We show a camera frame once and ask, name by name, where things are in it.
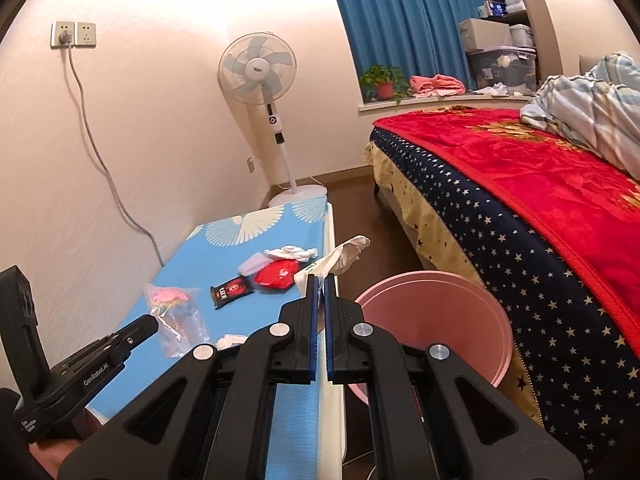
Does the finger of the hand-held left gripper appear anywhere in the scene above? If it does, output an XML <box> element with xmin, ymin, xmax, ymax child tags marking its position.
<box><xmin>0</xmin><ymin>266</ymin><xmax>51</xmax><ymax>401</ymax></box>
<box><xmin>97</xmin><ymin>314</ymin><xmax>161</xmax><ymax>361</ymax></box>

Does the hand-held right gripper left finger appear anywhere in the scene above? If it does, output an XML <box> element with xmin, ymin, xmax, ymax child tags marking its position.
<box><xmin>57</xmin><ymin>274</ymin><xmax>321</xmax><ymax>480</ymax></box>

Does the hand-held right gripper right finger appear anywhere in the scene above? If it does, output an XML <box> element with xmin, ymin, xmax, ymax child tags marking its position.
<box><xmin>324</xmin><ymin>275</ymin><xmax>586</xmax><ymax>480</ymax></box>

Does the white plastic bag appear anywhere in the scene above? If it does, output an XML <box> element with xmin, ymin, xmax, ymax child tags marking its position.
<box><xmin>294</xmin><ymin>235</ymin><xmax>372</xmax><ymax>291</ymax></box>

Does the pink plastic bin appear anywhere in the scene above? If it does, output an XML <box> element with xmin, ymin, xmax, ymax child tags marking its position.
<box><xmin>350</xmin><ymin>270</ymin><xmax>513</xmax><ymax>406</ymax></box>

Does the person's left hand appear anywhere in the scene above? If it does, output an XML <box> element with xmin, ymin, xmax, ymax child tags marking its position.
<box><xmin>27</xmin><ymin>437</ymin><xmax>96</xmax><ymax>480</ymax></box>

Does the clear plastic bag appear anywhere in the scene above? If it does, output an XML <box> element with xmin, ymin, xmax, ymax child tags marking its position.
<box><xmin>144</xmin><ymin>282</ymin><xmax>210</xmax><ymax>359</ymax></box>

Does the red packet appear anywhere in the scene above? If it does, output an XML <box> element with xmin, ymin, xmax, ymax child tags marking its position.
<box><xmin>252</xmin><ymin>259</ymin><xmax>299</xmax><ymax>291</ymax></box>

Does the small white tissue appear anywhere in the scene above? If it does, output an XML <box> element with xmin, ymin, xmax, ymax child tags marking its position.
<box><xmin>215</xmin><ymin>332</ymin><xmax>249</xmax><ymax>352</ymax></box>

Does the long white tissue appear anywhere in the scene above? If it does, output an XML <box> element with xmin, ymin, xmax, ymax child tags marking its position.
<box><xmin>264</xmin><ymin>245</ymin><xmax>319</xmax><ymax>263</ymax></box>

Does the black snack packet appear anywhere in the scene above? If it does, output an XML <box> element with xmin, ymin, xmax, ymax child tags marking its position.
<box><xmin>209</xmin><ymin>277</ymin><xmax>254</xmax><ymax>311</ymax></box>

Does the pale pink packet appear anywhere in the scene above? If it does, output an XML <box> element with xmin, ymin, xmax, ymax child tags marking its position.
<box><xmin>238</xmin><ymin>252</ymin><xmax>269</xmax><ymax>276</ymax></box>

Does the blue patterned mat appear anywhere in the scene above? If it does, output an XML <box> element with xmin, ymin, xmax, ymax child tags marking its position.
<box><xmin>82</xmin><ymin>196</ymin><xmax>328</xmax><ymax>480</ymax></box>

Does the bed with star-patterned sheet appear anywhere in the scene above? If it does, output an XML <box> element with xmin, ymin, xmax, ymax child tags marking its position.
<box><xmin>364</xmin><ymin>105</ymin><xmax>640</xmax><ymax>478</ymax></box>

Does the white windowsill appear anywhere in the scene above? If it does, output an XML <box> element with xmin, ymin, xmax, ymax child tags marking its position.
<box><xmin>357</xmin><ymin>91</ymin><xmax>531</xmax><ymax>116</ymax></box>

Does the red blanket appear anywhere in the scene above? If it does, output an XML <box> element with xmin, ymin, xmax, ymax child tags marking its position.
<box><xmin>374</xmin><ymin>105</ymin><xmax>640</xmax><ymax>333</ymax></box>

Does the potted green plant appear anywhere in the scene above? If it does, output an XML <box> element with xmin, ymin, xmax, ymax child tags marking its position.
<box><xmin>359</xmin><ymin>65</ymin><xmax>411</xmax><ymax>102</ymax></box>

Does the pink cloth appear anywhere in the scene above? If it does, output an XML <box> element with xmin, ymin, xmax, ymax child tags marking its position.
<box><xmin>410</xmin><ymin>74</ymin><xmax>467</xmax><ymax>98</ymax></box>

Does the white standing fan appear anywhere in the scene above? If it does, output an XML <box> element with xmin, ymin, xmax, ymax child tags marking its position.
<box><xmin>217</xmin><ymin>32</ymin><xmax>328</xmax><ymax>208</ymax></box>

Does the clear storage bin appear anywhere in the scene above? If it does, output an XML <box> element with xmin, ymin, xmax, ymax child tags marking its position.
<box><xmin>467</xmin><ymin>46</ymin><xmax>538</xmax><ymax>95</ymax></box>

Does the blue curtain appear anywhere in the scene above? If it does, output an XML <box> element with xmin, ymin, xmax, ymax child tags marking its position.
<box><xmin>324</xmin><ymin>0</ymin><xmax>493</xmax><ymax>103</ymax></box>

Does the grey box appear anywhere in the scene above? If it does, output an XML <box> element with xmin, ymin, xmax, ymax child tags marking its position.
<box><xmin>458</xmin><ymin>18</ymin><xmax>513</xmax><ymax>53</ymax></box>

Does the striped quilt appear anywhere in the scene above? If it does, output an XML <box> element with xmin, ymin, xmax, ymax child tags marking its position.
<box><xmin>519</xmin><ymin>51</ymin><xmax>640</xmax><ymax>181</ymax></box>

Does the white plastic container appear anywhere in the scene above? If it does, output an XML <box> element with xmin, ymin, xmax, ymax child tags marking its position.
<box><xmin>510</xmin><ymin>24</ymin><xmax>535</xmax><ymax>50</ymax></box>

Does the grey power cable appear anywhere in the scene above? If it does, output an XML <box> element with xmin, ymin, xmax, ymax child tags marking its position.
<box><xmin>59</xmin><ymin>30</ymin><xmax>166</xmax><ymax>266</ymax></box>

